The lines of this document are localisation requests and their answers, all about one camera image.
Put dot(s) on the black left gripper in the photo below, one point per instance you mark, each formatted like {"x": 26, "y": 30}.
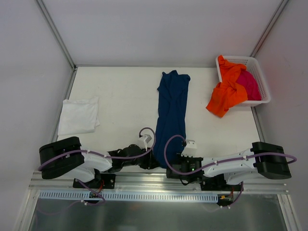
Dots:
{"x": 151, "y": 162}

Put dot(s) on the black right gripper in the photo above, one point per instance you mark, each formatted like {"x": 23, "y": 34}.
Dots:
{"x": 171, "y": 172}

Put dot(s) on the blue printed t shirt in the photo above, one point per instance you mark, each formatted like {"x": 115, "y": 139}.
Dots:
{"x": 172, "y": 104}

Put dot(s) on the orange t shirt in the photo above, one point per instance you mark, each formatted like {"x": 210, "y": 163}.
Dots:
{"x": 227, "y": 93}

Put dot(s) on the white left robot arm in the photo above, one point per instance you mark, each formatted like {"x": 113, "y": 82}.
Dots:
{"x": 68, "y": 158}

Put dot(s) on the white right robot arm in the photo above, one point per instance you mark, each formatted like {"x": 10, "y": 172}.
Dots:
{"x": 263, "y": 160}

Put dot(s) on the folded white t shirt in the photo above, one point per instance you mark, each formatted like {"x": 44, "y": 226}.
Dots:
{"x": 79, "y": 116}

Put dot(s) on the pink t shirt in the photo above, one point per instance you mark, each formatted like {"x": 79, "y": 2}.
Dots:
{"x": 247, "y": 80}

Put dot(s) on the white plastic basket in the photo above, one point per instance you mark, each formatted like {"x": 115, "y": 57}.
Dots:
{"x": 253, "y": 67}

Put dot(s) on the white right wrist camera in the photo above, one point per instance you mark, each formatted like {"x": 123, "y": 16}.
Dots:
{"x": 190, "y": 149}

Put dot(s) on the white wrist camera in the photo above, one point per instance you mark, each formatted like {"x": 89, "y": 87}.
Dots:
{"x": 190, "y": 149}
{"x": 143, "y": 141}

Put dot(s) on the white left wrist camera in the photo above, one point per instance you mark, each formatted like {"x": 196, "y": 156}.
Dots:
{"x": 143, "y": 141}

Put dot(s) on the aluminium mounting rail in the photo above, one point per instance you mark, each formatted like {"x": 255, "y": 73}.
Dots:
{"x": 157, "y": 182}

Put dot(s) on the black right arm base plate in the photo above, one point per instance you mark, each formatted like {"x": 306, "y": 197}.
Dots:
{"x": 218, "y": 184}

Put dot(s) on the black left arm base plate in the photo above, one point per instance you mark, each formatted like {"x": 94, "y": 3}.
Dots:
{"x": 107, "y": 181}

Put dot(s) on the white slotted cable duct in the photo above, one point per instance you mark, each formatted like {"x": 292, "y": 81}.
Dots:
{"x": 130, "y": 196}

